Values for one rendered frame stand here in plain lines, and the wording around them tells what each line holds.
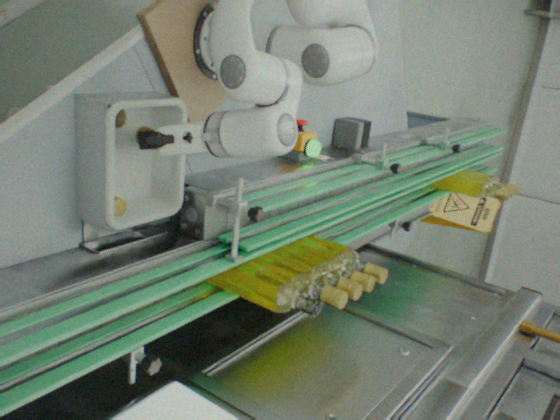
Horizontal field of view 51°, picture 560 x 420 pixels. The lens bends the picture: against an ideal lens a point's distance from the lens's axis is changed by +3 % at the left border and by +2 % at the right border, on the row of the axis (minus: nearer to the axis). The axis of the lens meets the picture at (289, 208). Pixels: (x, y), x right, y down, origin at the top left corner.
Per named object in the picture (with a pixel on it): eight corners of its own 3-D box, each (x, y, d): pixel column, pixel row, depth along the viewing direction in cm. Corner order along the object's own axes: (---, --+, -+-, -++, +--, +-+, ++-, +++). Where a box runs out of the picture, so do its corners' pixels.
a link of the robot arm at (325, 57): (263, 25, 104) (339, 35, 96) (304, 20, 114) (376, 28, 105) (262, 80, 108) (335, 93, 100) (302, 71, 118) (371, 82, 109)
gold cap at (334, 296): (318, 303, 110) (338, 312, 108) (320, 287, 109) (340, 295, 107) (328, 298, 113) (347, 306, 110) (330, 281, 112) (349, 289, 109)
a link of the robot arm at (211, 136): (215, 161, 88) (202, 161, 89) (252, 154, 95) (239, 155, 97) (209, 111, 87) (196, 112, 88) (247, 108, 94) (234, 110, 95)
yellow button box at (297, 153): (276, 155, 150) (299, 162, 146) (279, 127, 147) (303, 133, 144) (291, 152, 155) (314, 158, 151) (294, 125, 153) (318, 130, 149)
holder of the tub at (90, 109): (76, 245, 106) (104, 258, 102) (74, 93, 97) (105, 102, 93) (149, 224, 119) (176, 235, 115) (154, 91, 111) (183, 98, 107)
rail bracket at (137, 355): (90, 368, 100) (144, 402, 93) (91, 332, 97) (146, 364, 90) (110, 358, 103) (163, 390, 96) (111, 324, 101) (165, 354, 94)
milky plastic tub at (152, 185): (76, 219, 104) (108, 233, 99) (75, 93, 97) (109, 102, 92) (152, 201, 117) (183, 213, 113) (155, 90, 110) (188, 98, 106)
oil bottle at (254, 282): (202, 280, 117) (286, 319, 106) (204, 255, 116) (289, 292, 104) (221, 272, 122) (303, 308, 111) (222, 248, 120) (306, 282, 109)
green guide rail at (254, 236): (217, 240, 117) (247, 252, 113) (217, 235, 117) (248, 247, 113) (484, 145, 256) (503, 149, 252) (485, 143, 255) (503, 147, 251)
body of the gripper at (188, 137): (206, 161, 89) (157, 163, 95) (248, 154, 97) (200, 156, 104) (200, 112, 88) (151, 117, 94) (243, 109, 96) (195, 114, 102)
